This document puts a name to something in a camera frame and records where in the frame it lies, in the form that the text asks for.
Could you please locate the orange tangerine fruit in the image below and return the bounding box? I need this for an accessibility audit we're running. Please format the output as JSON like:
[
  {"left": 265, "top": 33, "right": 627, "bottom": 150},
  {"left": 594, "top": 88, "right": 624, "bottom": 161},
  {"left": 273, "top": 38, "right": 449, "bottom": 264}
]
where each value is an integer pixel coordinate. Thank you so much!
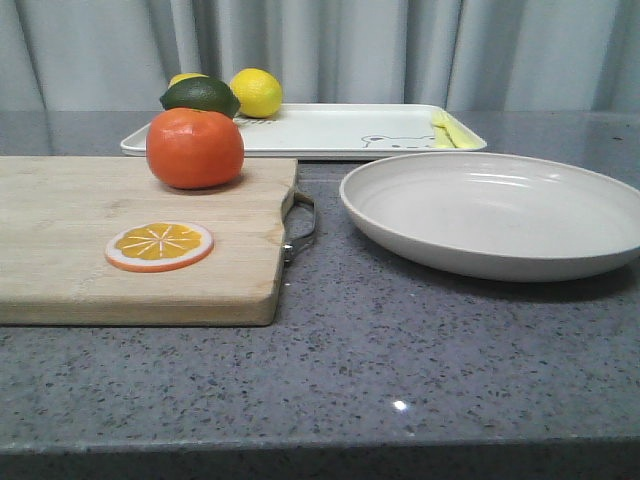
[{"left": 146, "top": 107, "right": 244, "bottom": 189}]

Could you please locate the white rectangular bear tray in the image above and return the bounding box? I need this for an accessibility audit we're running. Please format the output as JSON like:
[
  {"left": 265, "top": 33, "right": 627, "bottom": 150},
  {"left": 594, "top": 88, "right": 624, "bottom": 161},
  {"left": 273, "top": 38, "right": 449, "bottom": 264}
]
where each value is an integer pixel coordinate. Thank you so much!
[{"left": 119, "top": 102, "right": 488, "bottom": 161}]

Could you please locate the orange slice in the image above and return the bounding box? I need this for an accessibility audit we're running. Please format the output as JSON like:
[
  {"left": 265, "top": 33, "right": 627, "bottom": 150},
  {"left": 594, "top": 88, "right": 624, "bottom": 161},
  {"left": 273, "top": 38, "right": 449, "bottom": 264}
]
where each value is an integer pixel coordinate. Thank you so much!
[{"left": 104, "top": 221, "right": 214, "bottom": 273}]

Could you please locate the grey curtain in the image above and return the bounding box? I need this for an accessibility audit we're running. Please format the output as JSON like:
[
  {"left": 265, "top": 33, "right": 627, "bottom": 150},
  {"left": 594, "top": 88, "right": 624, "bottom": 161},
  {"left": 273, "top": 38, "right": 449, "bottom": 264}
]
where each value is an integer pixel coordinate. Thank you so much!
[{"left": 1, "top": 1, "right": 639, "bottom": 112}]

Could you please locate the yellow plastic cutlery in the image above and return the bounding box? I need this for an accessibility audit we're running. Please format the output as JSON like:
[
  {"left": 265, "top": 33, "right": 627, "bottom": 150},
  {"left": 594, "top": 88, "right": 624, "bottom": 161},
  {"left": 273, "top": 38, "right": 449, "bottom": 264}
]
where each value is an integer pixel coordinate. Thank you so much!
[{"left": 431, "top": 110, "right": 486, "bottom": 150}]

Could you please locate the beige round plate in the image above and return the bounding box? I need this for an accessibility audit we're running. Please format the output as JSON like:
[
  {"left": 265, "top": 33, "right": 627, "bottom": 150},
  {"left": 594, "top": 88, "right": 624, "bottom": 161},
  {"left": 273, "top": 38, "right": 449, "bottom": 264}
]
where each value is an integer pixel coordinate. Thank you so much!
[{"left": 339, "top": 152, "right": 639, "bottom": 282}]

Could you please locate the metal cutting board handle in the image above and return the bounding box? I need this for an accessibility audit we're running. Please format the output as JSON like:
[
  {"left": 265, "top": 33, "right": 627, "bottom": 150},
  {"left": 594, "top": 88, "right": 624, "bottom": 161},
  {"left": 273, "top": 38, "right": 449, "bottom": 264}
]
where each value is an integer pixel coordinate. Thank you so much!
[{"left": 282, "top": 191, "right": 318, "bottom": 264}]

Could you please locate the yellow lemon behind lime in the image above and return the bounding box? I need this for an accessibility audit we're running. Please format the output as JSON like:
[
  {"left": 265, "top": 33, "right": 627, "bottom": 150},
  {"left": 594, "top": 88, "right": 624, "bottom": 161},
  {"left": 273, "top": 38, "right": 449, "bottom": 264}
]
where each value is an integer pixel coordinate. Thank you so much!
[{"left": 168, "top": 72, "right": 207, "bottom": 87}]

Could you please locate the wooden cutting board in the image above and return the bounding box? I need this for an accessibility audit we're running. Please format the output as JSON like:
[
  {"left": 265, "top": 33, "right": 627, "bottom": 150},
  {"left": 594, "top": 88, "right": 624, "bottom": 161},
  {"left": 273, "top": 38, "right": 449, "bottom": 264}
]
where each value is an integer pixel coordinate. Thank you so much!
[{"left": 1, "top": 156, "right": 297, "bottom": 326}]

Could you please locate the yellow lemon right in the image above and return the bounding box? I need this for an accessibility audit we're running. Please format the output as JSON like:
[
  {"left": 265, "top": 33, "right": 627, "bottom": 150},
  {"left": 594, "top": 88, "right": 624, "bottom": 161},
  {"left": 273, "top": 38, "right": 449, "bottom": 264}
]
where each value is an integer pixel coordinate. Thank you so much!
[{"left": 230, "top": 68, "right": 283, "bottom": 118}]

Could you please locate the green lime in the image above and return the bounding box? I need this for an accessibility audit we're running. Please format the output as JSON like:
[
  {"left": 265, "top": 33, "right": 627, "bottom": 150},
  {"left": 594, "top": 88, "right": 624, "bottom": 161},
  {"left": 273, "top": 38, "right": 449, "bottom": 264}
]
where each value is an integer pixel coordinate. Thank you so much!
[{"left": 159, "top": 77, "right": 240, "bottom": 119}]

